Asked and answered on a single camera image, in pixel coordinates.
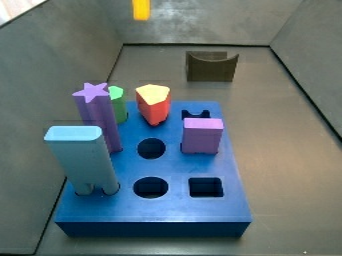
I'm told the yellow arch block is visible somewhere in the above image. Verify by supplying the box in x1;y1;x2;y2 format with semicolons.
133;0;151;21

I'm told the blue shape sorter board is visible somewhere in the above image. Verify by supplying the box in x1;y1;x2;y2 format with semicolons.
55;101;253;237

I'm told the purple square block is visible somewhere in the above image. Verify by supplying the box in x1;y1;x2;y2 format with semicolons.
182;118;225;154

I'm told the red pentagon block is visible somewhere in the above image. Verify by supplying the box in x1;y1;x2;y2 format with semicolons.
135;84;171;126

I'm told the green hexagon block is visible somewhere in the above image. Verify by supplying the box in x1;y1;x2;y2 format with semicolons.
109;85;129;124

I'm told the purple star block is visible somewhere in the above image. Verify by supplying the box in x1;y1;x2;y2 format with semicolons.
73;82;123;153

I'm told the black curved stand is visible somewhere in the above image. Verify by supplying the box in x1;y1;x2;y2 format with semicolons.
186;51;240;82

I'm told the light blue tall block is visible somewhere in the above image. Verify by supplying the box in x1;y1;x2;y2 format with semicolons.
45;126;119;195

